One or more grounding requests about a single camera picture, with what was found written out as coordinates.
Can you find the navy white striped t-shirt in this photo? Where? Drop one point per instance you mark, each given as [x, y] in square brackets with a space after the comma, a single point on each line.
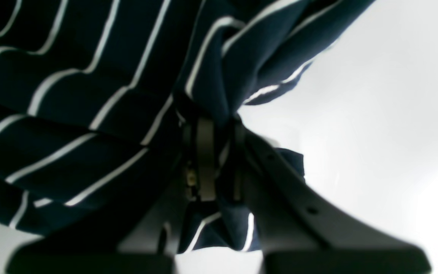
[93, 95]

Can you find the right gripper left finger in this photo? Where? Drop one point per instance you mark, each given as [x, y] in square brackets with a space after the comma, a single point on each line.
[133, 234]

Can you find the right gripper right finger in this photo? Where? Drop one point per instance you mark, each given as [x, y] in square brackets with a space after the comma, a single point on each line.
[302, 233]

